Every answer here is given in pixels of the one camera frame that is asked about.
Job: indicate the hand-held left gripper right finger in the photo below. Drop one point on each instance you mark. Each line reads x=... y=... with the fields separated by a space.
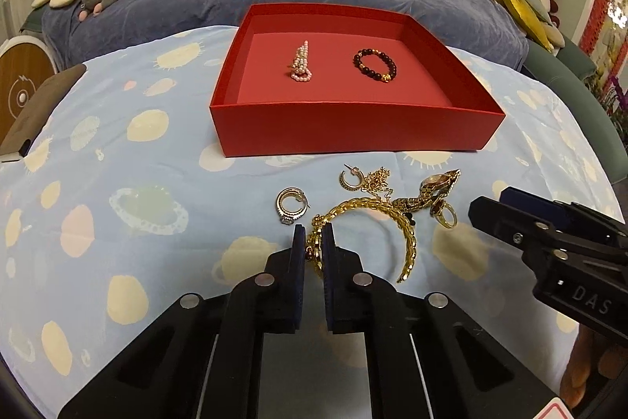
x=328 y=281

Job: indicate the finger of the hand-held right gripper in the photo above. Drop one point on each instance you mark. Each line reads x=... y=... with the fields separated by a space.
x=535 y=202
x=495 y=215

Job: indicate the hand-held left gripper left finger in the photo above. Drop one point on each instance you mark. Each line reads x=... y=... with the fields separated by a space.
x=299 y=281

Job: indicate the gold wristwatch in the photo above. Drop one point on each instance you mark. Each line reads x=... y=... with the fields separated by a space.
x=431 y=186

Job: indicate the gold hoop earring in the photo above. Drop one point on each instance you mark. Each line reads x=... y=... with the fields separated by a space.
x=350 y=179

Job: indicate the red cardboard box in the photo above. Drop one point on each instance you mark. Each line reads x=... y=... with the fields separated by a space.
x=353 y=75

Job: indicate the person's right hand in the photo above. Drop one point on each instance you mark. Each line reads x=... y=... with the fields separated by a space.
x=588 y=370

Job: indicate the green sofa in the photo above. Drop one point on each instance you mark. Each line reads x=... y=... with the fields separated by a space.
x=564 y=75

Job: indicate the purple flowers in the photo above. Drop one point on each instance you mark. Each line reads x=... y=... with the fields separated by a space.
x=615 y=92

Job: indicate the yellow pillow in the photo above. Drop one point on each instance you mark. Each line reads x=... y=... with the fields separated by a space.
x=520 y=11

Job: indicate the round wooden robot vacuum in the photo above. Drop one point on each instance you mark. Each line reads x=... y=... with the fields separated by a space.
x=22 y=92

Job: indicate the red paper wall decoration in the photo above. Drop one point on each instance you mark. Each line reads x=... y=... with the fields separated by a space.
x=596 y=14

